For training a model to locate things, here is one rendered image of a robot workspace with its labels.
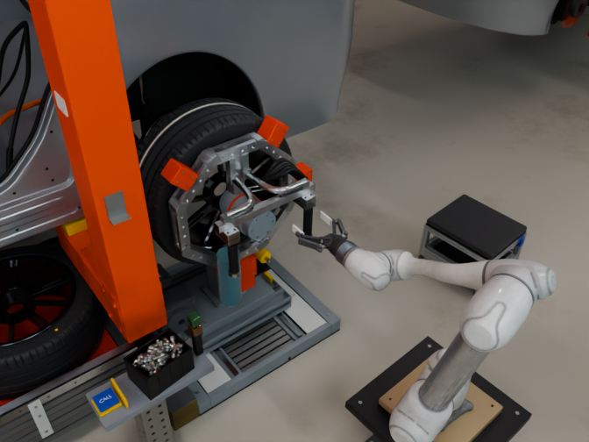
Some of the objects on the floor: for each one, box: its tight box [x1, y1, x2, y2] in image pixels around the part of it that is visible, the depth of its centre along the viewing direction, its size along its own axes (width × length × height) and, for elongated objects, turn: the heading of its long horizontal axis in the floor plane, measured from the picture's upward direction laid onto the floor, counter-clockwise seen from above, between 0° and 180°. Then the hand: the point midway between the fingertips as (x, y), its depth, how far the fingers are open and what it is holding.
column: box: [134, 399, 174, 442], centre depth 228 cm, size 10×10×42 cm
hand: (308, 221), depth 226 cm, fingers open, 13 cm apart
